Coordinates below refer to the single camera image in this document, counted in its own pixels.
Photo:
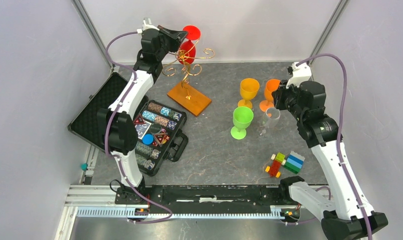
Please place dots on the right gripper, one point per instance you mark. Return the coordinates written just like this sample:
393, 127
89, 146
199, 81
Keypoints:
279, 94

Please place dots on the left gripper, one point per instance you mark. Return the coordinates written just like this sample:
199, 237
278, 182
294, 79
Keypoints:
175, 37

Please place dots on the red wine glass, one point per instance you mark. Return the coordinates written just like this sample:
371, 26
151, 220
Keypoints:
187, 51

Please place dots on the orange wine glass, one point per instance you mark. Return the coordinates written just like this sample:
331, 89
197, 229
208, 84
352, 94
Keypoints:
271, 86

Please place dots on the yellow wine glass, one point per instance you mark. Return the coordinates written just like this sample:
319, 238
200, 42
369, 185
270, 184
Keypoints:
249, 88

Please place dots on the green wine glass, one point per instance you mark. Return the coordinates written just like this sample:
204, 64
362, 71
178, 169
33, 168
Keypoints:
242, 118

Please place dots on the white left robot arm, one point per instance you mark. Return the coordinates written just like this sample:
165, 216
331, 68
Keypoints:
117, 129

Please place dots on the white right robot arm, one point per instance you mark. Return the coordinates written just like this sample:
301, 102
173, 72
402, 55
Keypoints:
349, 215

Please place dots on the blue white toy block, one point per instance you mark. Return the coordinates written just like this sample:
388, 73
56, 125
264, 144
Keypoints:
294, 162

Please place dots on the red toy brick car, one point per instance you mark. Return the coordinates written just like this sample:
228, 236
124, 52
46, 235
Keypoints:
277, 161

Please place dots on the black poker chip case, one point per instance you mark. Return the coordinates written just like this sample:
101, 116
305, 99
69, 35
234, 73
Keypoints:
158, 126

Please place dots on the small teal object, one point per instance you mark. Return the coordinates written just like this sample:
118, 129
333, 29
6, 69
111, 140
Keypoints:
84, 166

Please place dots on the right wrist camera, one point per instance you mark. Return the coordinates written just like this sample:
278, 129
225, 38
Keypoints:
300, 72

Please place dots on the gold wire glass rack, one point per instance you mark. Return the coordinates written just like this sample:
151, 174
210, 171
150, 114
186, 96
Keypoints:
183, 93

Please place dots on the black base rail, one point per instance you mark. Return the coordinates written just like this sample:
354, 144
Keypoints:
205, 202

